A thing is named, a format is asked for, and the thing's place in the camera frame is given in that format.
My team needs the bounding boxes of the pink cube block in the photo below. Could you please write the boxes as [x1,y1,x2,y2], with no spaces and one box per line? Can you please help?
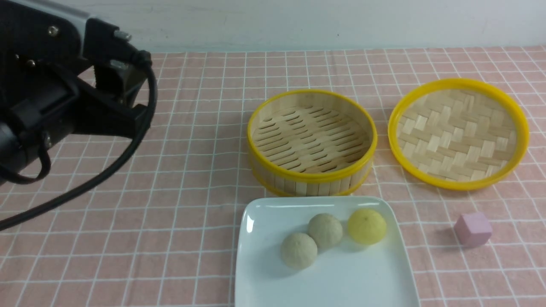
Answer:
[453,212,493,248]

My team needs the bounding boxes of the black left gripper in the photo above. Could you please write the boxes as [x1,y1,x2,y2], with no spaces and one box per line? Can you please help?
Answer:
[1,51,150,180]

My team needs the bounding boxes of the white steamed bun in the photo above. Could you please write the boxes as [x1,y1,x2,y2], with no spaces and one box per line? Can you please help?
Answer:
[280,232,318,270]
[308,213,343,249]

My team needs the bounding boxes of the pink checkered tablecloth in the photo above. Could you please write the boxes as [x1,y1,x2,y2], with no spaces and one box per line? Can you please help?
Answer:
[1,46,545,307]

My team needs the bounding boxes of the white square plate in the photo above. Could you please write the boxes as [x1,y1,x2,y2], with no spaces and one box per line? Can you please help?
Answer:
[234,196,421,307]

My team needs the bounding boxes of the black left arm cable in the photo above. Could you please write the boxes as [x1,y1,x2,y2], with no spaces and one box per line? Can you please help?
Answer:
[0,51,158,231]

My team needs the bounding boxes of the white steamed bun back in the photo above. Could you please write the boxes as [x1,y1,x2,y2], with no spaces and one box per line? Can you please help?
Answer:
[308,213,343,249]

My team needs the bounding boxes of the yellow steamed bun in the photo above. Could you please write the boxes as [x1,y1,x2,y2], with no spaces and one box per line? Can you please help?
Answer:
[347,208,387,245]

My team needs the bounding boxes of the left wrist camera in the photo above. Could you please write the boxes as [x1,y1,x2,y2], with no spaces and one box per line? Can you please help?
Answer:
[0,0,151,70]

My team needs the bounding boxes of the bamboo steamer basket yellow rim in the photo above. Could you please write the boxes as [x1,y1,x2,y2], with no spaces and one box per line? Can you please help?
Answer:
[247,89,378,197]

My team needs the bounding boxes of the bamboo steamer lid yellow rim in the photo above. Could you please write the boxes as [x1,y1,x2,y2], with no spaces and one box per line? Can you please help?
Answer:
[388,78,530,191]

